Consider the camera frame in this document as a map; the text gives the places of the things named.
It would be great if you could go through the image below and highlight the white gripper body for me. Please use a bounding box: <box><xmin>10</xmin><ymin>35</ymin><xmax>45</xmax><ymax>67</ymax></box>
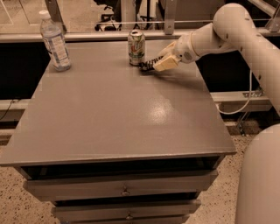
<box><xmin>173</xmin><ymin>33</ymin><xmax>200</xmax><ymax>64</ymax></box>

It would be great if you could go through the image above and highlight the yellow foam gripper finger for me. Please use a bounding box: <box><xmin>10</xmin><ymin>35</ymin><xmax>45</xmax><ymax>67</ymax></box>
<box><xmin>152</xmin><ymin>54</ymin><xmax>181</xmax><ymax>72</ymax></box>
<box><xmin>157</xmin><ymin>41</ymin><xmax>177</xmax><ymax>57</ymax></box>

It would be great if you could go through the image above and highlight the black rxbar chocolate bar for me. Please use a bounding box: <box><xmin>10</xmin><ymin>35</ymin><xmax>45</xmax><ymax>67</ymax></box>
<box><xmin>139</xmin><ymin>57</ymin><xmax>162</xmax><ymax>71</ymax></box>

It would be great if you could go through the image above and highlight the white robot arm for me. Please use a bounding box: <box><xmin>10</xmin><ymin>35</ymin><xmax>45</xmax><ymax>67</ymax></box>
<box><xmin>154</xmin><ymin>3</ymin><xmax>280</xmax><ymax>224</ymax></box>

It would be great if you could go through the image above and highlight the green white 7up can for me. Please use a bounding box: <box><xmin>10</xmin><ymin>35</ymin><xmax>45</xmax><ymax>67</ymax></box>
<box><xmin>128</xmin><ymin>29</ymin><xmax>145</xmax><ymax>66</ymax></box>

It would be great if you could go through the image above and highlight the black office chair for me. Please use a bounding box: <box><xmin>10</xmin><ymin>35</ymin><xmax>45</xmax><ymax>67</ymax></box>
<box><xmin>94</xmin><ymin>0</ymin><xmax>122</xmax><ymax>32</ymax></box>

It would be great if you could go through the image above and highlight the grey drawer cabinet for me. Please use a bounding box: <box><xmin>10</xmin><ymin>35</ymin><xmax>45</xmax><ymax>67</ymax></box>
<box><xmin>0</xmin><ymin>42</ymin><xmax>235</xmax><ymax>224</ymax></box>

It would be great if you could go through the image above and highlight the clear plastic water bottle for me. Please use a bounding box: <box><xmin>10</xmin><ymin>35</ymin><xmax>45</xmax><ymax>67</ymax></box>
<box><xmin>38</xmin><ymin>10</ymin><xmax>71</xmax><ymax>71</ymax></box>

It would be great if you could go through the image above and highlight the grey drawer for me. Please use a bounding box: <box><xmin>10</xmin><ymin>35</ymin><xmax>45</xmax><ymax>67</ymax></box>
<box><xmin>53</xmin><ymin>199</ymin><xmax>200</xmax><ymax>222</ymax></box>
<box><xmin>24</xmin><ymin>170</ymin><xmax>218</xmax><ymax>201</ymax></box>

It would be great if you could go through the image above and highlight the top grey drawer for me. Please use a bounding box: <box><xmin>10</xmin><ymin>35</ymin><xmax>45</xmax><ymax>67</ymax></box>
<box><xmin>24</xmin><ymin>170</ymin><xmax>218</xmax><ymax>201</ymax></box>

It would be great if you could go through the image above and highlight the metal window rail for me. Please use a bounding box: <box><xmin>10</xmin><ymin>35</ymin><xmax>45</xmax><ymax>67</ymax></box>
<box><xmin>0</xmin><ymin>27</ymin><xmax>280</xmax><ymax>44</ymax></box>

